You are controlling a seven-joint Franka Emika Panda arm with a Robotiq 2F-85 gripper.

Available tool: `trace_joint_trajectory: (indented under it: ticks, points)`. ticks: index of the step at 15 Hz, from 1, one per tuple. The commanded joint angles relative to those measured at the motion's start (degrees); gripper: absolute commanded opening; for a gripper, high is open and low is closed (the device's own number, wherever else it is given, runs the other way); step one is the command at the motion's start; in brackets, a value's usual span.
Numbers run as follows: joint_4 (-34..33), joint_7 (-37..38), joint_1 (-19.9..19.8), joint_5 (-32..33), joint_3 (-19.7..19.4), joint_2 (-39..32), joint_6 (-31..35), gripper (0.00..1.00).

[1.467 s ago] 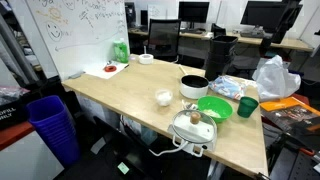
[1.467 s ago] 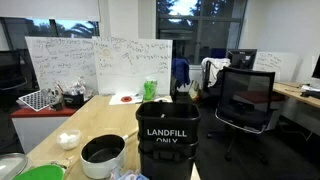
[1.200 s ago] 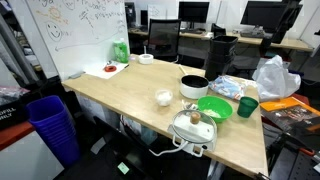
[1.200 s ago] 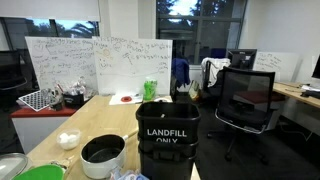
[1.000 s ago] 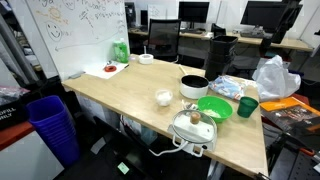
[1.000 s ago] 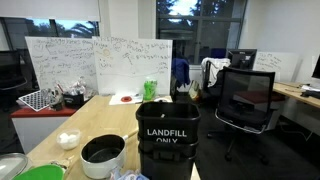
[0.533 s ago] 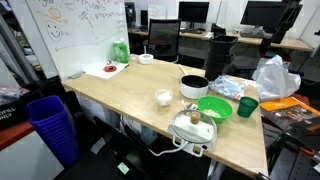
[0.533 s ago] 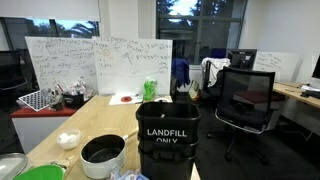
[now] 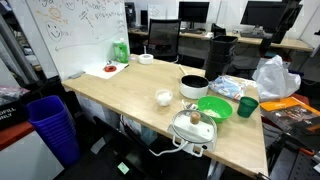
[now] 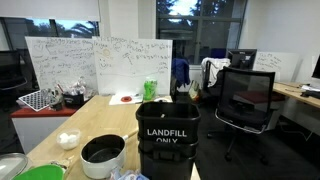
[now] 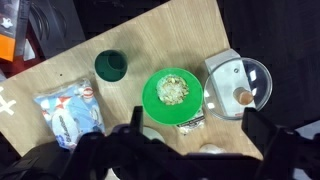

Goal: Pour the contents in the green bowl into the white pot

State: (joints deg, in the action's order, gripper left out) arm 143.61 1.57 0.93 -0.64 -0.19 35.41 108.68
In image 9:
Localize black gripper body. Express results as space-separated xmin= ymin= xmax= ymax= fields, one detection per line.
xmin=270 ymin=0 xmax=303 ymax=44

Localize green plastic bowl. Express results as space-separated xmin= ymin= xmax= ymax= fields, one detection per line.
xmin=197 ymin=95 xmax=234 ymax=124

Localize rice and peanut mix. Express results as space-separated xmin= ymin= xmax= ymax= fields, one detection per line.
xmin=201 ymin=108 xmax=222 ymax=119

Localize white pot with black interior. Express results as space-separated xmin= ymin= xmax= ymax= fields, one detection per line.
xmin=179 ymin=74 xmax=210 ymax=100

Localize small clear bowl white contents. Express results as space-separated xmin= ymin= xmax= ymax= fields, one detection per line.
xmin=154 ymin=88 xmax=174 ymax=107

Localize long wooden office desk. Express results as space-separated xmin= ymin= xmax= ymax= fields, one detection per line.
xmin=128 ymin=28 xmax=314 ymax=53

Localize large black computer monitor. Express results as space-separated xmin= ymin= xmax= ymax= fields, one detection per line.
xmin=240 ymin=0 xmax=290 ymax=29

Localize black keyboard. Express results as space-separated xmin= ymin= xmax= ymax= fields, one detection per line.
xmin=239 ymin=31 xmax=264 ymax=39

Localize white plastic bag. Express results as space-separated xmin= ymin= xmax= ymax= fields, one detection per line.
xmin=252 ymin=54 xmax=302 ymax=103

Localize black landfill bin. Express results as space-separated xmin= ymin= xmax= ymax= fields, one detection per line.
xmin=209 ymin=35 xmax=239 ymax=56
xmin=204 ymin=51 xmax=236 ymax=82

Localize red topped white cabinet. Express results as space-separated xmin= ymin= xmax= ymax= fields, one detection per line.
xmin=289 ymin=93 xmax=311 ymax=106
xmin=0 ymin=121 xmax=64 ymax=180

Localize clear plastic wrap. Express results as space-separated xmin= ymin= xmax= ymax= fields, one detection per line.
xmin=208 ymin=75 xmax=248 ymax=101

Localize dark green plastic cup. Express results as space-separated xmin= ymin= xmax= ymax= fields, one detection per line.
xmin=236 ymin=96 xmax=260 ymax=119

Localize black mesh office chair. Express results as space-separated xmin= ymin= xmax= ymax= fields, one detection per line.
xmin=145 ymin=18 xmax=182 ymax=63

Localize small whiteboard with writing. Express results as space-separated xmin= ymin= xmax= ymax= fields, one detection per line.
xmin=147 ymin=3 xmax=168 ymax=20

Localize small snack packet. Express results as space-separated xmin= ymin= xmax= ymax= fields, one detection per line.
xmin=180 ymin=99 xmax=199 ymax=111

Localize glass lid with wooden knob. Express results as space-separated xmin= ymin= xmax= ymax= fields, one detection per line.
xmin=171 ymin=109 xmax=218 ymax=145

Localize white tape roll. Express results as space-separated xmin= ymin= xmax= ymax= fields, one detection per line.
xmin=138 ymin=53 xmax=155 ymax=65

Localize white kitchen scale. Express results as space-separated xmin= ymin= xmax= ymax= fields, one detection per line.
xmin=148 ymin=114 xmax=218 ymax=158

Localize green wipes bottle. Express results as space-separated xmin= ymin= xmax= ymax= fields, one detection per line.
xmin=113 ymin=38 xmax=130 ymax=64

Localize white tray with red item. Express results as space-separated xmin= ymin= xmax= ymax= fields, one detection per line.
xmin=83 ymin=60 xmax=130 ymax=80

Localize whiteboard with smiley drawing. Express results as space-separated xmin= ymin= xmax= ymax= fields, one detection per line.
xmin=25 ymin=0 xmax=130 ymax=82

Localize stack of blue bins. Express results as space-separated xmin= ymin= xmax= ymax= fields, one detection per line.
xmin=25 ymin=95 xmax=82 ymax=168

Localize crinkly clear plastic bag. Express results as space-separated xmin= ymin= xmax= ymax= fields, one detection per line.
xmin=0 ymin=85 xmax=31 ymax=102

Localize black bin with white text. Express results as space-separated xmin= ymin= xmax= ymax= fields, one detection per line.
xmin=0 ymin=96 xmax=30 ymax=131

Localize red tape ring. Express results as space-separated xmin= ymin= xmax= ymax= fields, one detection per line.
xmin=104 ymin=64 xmax=118 ymax=73

